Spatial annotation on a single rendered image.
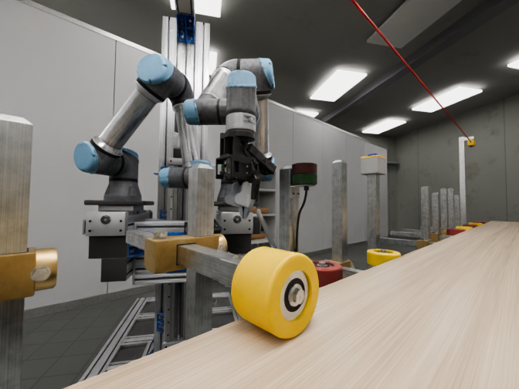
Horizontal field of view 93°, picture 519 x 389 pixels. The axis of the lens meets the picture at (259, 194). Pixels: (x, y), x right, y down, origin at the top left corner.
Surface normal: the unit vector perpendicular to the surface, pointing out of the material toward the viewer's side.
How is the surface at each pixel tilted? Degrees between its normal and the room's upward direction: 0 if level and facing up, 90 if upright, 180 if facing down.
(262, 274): 56
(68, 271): 90
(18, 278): 90
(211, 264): 90
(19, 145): 90
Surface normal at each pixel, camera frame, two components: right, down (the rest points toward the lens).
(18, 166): 0.68, -0.02
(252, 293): -0.72, -0.22
